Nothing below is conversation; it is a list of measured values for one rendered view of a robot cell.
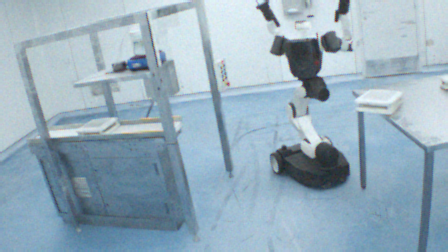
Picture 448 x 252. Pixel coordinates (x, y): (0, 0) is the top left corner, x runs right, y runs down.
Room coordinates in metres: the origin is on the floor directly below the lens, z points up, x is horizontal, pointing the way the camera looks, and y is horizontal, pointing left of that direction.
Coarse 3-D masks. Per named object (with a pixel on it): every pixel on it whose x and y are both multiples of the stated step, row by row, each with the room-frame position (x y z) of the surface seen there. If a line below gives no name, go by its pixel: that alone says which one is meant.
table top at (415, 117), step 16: (416, 80) 2.62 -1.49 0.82; (432, 80) 2.55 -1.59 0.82; (416, 96) 2.28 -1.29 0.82; (432, 96) 2.22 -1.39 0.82; (400, 112) 2.06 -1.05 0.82; (416, 112) 2.01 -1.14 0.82; (432, 112) 1.96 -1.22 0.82; (400, 128) 1.86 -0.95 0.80; (416, 128) 1.79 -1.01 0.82; (432, 128) 1.75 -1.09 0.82; (432, 144) 1.57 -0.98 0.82
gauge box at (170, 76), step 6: (174, 66) 2.71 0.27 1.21; (162, 72) 2.63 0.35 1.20; (168, 72) 2.62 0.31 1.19; (174, 72) 2.69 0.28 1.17; (168, 78) 2.62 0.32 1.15; (174, 78) 2.67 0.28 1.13; (144, 84) 2.68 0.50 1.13; (150, 84) 2.67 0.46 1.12; (168, 84) 2.62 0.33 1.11; (174, 84) 2.65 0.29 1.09; (150, 90) 2.67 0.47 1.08; (168, 90) 2.63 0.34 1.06; (174, 90) 2.63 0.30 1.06; (150, 96) 2.68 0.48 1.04
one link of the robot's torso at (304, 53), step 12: (300, 36) 3.04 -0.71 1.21; (312, 36) 2.95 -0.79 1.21; (288, 48) 2.87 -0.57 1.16; (300, 48) 2.82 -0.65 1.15; (312, 48) 2.82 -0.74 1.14; (288, 60) 2.88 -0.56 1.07; (300, 60) 2.84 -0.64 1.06; (312, 60) 2.79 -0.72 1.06; (300, 72) 2.87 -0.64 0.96; (312, 72) 2.82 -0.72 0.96
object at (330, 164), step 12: (300, 144) 3.28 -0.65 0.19; (324, 144) 2.83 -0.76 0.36; (288, 156) 3.13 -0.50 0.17; (300, 156) 3.08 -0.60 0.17; (324, 156) 2.74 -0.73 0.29; (336, 156) 2.72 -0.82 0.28; (288, 168) 3.04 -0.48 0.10; (300, 168) 2.86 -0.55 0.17; (312, 168) 2.82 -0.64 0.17; (324, 168) 2.74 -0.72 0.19; (336, 168) 2.73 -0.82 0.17; (348, 168) 2.76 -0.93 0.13; (300, 180) 2.86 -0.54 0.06; (312, 180) 2.75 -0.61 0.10; (324, 180) 2.70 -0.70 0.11
